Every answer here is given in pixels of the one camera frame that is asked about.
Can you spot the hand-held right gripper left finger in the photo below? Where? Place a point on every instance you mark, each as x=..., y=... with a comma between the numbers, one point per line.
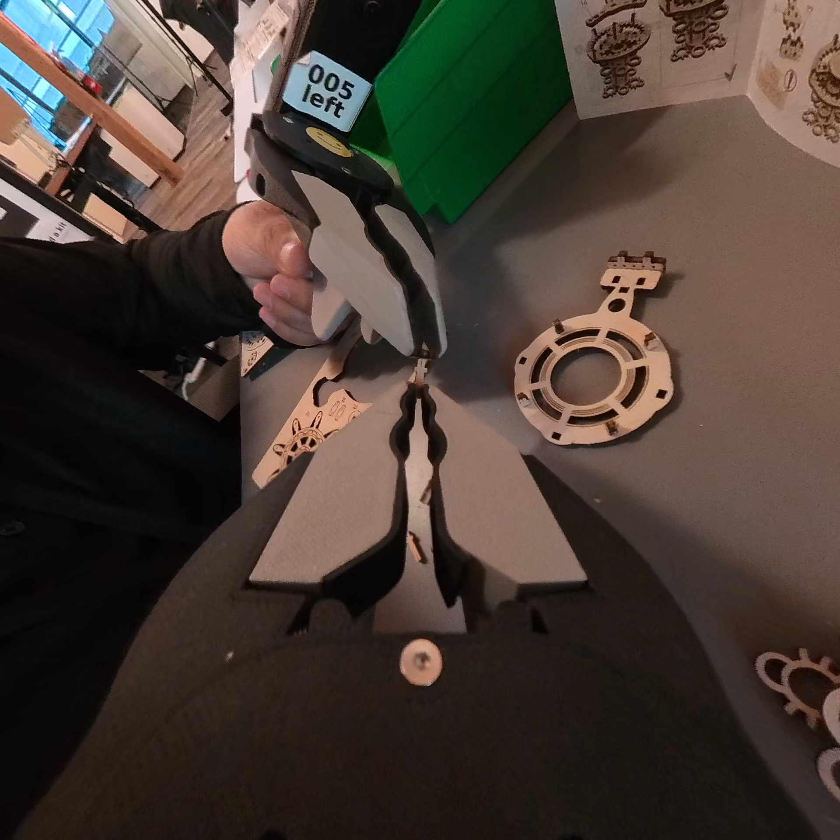
x=328, y=512

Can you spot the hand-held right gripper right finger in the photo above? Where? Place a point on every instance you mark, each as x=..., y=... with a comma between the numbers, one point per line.
x=505, y=518

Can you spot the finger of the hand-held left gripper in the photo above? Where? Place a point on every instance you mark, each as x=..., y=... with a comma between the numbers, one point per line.
x=358, y=262
x=420, y=275

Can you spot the small wooden peg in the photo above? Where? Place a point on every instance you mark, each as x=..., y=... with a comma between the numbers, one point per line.
x=418, y=375
x=415, y=546

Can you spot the person's left forearm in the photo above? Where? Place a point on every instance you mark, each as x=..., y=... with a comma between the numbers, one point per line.
x=164, y=289

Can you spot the printed wooden parts sheet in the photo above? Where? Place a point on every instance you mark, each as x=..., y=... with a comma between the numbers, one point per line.
x=253, y=354
x=308, y=426

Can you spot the person's left hand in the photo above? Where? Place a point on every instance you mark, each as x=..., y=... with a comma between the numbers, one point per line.
x=262, y=249

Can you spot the green plastic bin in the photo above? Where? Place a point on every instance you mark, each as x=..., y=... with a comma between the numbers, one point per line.
x=472, y=98

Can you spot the wooden beam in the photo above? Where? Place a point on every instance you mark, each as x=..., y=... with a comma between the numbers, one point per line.
x=98, y=105

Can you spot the person's black jacket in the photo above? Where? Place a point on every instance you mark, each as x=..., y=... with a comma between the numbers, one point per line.
x=79, y=512

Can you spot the framed white sign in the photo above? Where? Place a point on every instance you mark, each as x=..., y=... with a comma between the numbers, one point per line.
x=46, y=216

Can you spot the large window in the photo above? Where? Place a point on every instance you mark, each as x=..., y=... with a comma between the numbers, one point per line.
x=33, y=59

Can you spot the folded paper instruction sheet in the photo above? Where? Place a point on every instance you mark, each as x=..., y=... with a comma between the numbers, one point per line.
x=695, y=65

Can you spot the wooden gear assembly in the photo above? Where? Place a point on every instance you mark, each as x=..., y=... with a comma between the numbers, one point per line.
x=832, y=712

